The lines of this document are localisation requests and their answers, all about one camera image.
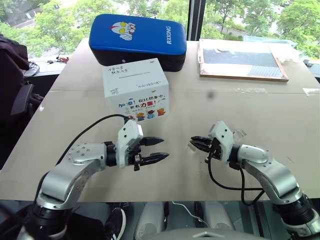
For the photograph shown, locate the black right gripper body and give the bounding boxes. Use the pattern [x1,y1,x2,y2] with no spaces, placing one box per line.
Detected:
[205,138,224,162]

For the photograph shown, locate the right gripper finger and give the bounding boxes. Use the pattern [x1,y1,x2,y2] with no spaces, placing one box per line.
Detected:
[189,140,212,152]
[190,135,213,146]

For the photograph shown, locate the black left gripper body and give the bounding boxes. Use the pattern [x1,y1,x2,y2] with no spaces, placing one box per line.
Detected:
[126,136,149,172]

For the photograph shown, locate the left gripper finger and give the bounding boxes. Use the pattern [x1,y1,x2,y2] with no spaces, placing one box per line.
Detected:
[145,136,165,148]
[141,152,171,167]

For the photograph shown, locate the white printed slot box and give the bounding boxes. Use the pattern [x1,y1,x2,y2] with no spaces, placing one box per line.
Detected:
[101,57,170,123]

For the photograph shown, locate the white rounded shape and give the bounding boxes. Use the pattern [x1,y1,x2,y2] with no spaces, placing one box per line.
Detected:
[199,200,236,231]
[134,201,166,240]

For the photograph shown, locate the black sneaker with white stripes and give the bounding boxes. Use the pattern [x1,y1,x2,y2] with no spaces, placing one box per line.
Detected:
[103,206,127,240]

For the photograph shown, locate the grey rounded robot body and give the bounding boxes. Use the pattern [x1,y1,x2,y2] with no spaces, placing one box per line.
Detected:
[147,227,260,240]

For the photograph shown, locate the wooden framed board, dark sheets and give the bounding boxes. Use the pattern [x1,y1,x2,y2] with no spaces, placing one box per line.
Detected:
[197,38,290,83]

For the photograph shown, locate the blue cartoon kick pad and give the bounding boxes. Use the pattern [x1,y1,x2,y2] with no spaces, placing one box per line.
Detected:
[88,13,188,73]

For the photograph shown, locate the small parts on windowsill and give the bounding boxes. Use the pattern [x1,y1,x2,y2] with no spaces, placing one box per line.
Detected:
[46,55,70,65]

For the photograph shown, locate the black office chair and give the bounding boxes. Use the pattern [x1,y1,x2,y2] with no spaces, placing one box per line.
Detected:
[0,33,43,126]

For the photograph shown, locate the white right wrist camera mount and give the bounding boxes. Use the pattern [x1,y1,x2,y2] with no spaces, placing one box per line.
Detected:
[208,120,235,164]

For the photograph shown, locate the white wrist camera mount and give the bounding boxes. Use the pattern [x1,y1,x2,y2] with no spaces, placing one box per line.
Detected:
[115,120,144,169]
[208,120,235,164]

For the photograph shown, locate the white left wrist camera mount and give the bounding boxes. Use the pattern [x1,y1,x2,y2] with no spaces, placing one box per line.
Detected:
[115,120,144,169]

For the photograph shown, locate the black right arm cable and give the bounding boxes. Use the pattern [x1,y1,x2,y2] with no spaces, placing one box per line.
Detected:
[206,142,266,206]

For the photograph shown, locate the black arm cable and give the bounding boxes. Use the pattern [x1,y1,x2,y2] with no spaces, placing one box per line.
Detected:
[56,114,131,166]
[206,142,266,206]

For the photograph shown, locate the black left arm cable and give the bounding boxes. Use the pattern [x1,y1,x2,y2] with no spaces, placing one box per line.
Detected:
[56,114,131,166]

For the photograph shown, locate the thin white cable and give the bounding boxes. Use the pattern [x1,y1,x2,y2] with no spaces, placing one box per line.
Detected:
[171,201,209,226]

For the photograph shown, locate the dark window frame post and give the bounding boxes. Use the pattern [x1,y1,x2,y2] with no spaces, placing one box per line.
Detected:
[187,0,207,41]

